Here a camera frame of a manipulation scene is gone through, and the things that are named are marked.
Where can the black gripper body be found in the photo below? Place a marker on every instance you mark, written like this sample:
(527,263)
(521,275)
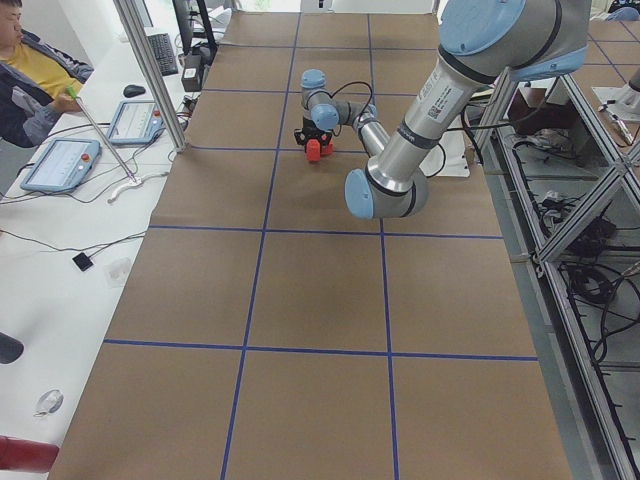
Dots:
(315,132)

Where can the red cube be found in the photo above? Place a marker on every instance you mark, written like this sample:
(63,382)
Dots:
(313,151)

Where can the red cube block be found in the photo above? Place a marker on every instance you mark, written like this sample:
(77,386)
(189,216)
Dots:
(326,149)

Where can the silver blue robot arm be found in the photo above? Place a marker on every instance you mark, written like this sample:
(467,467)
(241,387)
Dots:
(532,40)

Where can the black power adapter box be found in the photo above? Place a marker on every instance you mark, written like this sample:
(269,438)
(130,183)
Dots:
(195,69)

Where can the far teach pendant tablet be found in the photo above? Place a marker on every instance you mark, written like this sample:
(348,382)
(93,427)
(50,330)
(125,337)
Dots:
(135,123)

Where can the teach pendant tablet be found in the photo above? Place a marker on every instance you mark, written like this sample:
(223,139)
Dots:
(135,123)
(63,166)

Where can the black keyboard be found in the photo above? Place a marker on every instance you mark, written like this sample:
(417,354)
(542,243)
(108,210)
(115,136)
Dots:
(162,49)

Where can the black monitor stand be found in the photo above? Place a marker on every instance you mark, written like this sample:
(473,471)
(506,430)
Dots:
(186,14)

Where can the black computer mouse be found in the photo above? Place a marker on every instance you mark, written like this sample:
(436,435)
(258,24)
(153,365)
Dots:
(132,90)

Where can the brown cardboard box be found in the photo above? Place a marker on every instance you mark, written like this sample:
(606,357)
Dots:
(529,112)

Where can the long metal grabber stick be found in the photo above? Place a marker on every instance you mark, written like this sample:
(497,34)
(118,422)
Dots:
(131,176)

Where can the near teach pendant tablet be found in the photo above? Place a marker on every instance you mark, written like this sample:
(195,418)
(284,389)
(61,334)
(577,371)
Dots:
(63,166)

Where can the small black square device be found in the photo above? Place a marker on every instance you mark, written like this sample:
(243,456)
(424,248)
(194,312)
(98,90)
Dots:
(82,261)

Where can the seated person yellow shirt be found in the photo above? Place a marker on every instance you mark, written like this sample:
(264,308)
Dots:
(36,79)

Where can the clear tape roll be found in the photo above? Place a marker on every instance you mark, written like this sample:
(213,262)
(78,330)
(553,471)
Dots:
(49,403)

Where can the red object at edge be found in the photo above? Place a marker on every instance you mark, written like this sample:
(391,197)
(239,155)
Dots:
(27,456)

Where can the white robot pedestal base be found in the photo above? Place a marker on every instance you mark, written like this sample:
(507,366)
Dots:
(448,158)

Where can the aluminium frame post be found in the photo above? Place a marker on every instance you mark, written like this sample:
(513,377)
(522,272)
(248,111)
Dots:
(142,50)

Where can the aluminium side frame rail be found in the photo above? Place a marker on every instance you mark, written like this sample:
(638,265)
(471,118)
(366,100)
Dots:
(572,212)

